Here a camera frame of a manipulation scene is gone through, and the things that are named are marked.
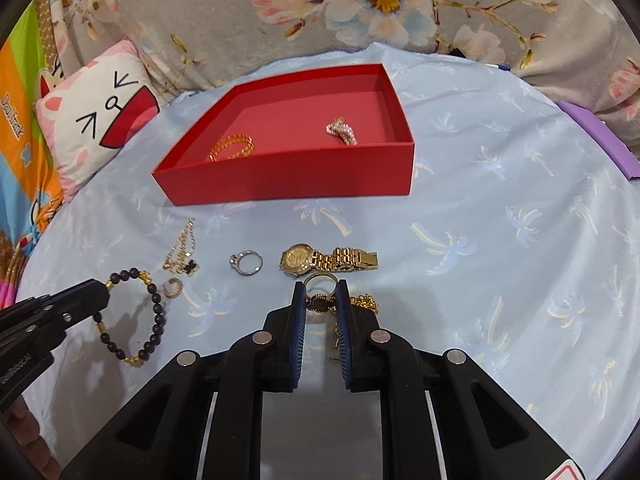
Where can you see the colourful cartoon sheet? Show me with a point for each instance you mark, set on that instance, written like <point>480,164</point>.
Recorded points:
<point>20,160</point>

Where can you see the gold ear cuff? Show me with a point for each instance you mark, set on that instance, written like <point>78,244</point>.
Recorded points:
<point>173,291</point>

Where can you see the white pen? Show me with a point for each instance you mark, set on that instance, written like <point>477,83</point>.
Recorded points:
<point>501,66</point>

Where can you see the person's left hand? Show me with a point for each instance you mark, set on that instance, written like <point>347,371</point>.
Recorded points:
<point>22,425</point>

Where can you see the gold wristwatch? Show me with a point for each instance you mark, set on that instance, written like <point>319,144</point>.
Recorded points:
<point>295,259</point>

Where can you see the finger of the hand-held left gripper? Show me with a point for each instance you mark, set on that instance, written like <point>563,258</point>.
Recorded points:
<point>85,300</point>

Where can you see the purple box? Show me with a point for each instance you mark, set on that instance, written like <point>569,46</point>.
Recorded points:
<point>600,135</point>

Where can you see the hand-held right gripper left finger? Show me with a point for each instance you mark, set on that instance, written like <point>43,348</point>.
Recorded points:
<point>299,335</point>

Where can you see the red cardboard box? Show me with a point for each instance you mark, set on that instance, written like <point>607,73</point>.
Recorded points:
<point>280,175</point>

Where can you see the grey floral blanket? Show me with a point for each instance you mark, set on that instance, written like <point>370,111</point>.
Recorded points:
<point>225,25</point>

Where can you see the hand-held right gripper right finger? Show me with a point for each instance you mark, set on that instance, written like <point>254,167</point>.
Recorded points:
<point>342,335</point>

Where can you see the cartoon face pillow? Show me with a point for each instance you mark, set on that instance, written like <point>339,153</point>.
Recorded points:
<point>90,110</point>

